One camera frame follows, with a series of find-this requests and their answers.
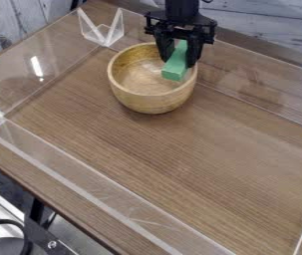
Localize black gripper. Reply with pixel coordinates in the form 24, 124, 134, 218
144, 11, 217, 68

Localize green rectangular block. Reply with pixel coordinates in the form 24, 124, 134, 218
160, 40, 187, 82

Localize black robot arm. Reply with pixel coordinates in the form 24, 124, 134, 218
144, 0, 217, 68

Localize brown wooden bowl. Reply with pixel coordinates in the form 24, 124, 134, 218
107, 43, 198, 115

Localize clear acrylic front barrier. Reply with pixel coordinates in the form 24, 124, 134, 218
0, 96, 237, 255

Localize black table leg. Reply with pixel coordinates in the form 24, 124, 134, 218
29, 198, 45, 224

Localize clear acrylic corner bracket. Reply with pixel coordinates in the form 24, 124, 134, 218
77, 8, 124, 47

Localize black metal base plate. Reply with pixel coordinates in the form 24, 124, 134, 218
0, 225, 80, 255

